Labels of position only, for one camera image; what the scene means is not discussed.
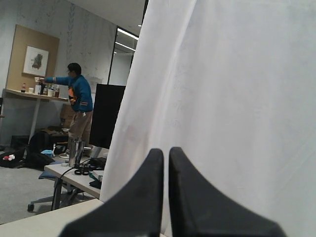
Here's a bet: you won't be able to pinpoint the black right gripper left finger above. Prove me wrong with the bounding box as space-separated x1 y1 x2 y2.
60 149 164 237

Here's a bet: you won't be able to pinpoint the framed wall picture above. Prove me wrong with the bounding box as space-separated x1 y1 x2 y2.
22 46 49 77

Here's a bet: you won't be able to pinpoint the white backdrop curtain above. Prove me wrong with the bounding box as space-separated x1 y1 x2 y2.
100 0 316 237

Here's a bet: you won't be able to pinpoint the shiny metal tumbler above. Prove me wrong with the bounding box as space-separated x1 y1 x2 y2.
68 139 85 168

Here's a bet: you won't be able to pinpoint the black bag on floor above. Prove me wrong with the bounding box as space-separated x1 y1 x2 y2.
24 131 55 170

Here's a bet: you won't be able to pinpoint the office chair base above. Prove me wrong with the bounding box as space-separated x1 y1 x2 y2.
27 188 95 213

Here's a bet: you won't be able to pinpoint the grey side table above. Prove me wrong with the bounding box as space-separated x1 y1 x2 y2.
44 164 101 210

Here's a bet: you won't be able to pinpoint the person in blue jacket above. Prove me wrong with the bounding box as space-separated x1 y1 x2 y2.
40 62 93 158

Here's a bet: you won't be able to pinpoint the stacked cardboard boxes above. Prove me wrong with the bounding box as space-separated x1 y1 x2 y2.
60 104 75 128

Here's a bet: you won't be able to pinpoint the black monitor screen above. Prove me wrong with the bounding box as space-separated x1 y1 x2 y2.
89 84 125 149

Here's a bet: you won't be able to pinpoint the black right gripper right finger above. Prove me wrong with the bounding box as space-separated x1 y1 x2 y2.
168 147 284 237

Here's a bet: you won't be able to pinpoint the wooden wall shelf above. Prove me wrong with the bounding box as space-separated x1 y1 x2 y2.
4 89 68 141

